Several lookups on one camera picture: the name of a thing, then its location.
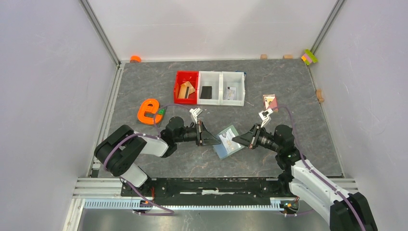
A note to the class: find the white bin right compartment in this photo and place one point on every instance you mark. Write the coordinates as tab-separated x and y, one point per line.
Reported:
233	79

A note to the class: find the orange tape roll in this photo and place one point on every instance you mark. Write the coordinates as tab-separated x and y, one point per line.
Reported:
135	59

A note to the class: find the orange curved toy track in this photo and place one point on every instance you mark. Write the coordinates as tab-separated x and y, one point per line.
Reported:
147	111

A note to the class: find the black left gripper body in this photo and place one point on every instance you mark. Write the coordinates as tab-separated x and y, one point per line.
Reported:
199	134

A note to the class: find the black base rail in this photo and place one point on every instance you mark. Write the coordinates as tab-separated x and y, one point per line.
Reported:
260	186

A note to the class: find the white bin left compartment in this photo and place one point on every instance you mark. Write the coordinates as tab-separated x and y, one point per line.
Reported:
209	78

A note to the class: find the wooden arch block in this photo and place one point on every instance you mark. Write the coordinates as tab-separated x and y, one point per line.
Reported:
319	96

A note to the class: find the red plastic bin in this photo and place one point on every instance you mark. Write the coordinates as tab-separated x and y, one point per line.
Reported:
184	76

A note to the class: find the gold credit card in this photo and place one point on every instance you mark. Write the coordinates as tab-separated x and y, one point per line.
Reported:
184	90
192	89

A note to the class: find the red playing card box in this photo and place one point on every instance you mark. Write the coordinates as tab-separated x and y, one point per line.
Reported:
270	101

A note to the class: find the white bin compartment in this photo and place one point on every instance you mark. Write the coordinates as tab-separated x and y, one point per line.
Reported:
233	79
209	78

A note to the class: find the black card in bin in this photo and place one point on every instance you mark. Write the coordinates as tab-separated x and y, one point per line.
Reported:
206	92

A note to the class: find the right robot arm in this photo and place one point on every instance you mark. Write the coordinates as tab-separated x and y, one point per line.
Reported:
341	209

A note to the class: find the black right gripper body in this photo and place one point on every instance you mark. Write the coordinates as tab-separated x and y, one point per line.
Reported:
255	137

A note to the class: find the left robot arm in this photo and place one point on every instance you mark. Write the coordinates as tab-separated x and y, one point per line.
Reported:
118	152

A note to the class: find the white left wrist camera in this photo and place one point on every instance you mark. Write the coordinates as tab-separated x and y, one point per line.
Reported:
194	113

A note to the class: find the multicolour toy brick stack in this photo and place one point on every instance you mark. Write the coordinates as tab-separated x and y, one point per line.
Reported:
309	58

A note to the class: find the silver credit card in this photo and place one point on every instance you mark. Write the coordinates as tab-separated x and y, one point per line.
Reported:
230	93
226	139

